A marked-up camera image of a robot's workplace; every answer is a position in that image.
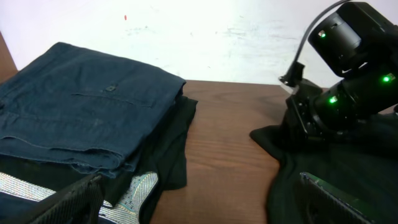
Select folded black garment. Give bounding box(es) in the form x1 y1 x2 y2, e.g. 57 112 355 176
98 96 198 223

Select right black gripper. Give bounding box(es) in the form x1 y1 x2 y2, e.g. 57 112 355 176
281 79 351 144

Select black t-shirt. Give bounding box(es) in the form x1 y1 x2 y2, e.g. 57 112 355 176
250 113 397 223

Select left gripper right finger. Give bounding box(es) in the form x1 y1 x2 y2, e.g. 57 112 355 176
299 172 378 224

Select folded dark blue jeans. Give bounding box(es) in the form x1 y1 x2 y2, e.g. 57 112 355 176
0 42 187 224

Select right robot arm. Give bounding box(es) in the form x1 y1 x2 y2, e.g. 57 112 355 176
279 1 397 143

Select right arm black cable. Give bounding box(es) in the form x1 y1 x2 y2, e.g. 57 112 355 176
281 0 352 85

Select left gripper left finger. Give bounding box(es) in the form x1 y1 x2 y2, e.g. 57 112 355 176
1 174 104 224

